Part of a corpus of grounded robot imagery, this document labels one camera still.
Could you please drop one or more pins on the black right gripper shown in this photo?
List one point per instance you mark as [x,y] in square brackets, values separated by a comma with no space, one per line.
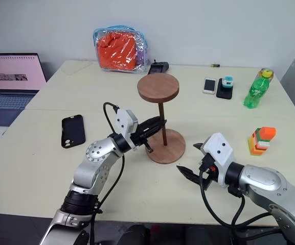
[208,171]

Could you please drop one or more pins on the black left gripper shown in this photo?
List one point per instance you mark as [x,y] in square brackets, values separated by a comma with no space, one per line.
[139,135]

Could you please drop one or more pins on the wooden pole with round disc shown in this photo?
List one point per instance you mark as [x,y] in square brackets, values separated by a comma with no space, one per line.
[158,86]

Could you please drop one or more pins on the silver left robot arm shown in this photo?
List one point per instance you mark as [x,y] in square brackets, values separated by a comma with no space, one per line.
[96,163]

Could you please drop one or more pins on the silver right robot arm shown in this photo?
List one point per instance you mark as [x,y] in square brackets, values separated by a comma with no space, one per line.
[267,180]

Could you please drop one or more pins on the round wooden base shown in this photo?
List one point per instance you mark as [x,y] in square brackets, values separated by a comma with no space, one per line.
[171,150]

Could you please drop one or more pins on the small black electronic device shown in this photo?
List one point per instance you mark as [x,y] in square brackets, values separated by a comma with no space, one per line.
[158,68]

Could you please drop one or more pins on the colourful toy block stack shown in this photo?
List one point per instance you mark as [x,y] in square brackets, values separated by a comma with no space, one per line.
[261,141]

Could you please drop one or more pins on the white smartphone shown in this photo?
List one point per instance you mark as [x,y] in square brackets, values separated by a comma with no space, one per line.
[209,85]

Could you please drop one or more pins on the purple cloth item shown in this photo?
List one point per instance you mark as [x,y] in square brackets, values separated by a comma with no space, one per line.
[139,56]

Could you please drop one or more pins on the black smartphone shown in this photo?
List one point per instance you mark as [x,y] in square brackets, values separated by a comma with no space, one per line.
[224,93]

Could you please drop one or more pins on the black phone case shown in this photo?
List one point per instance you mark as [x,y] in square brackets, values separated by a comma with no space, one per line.
[73,131]

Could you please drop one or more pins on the orange cloth bundle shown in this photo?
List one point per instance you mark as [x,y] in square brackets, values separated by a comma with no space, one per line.
[116,52]

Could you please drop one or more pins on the small teal white gadget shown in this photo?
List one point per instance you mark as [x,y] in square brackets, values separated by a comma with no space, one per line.
[227,82]

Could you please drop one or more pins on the small yellow black tool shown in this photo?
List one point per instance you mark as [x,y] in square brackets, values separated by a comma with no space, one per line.
[214,65]

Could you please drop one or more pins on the clear plastic zip bag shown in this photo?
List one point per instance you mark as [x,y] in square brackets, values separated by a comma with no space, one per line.
[119,48]

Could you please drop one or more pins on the green plastic bottle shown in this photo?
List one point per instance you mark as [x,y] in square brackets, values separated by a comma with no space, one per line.
[255,92]

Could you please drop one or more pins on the open blue laptop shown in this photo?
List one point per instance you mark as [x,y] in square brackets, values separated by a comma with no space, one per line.
[14,74]

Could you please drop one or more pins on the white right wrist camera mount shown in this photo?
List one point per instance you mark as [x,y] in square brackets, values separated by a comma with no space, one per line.
[218,150]

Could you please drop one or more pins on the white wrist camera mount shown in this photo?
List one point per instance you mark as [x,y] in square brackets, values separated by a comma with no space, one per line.
[124,122]
[218,150]

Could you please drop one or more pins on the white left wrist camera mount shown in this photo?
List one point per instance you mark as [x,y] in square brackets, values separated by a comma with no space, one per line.
[124,122]

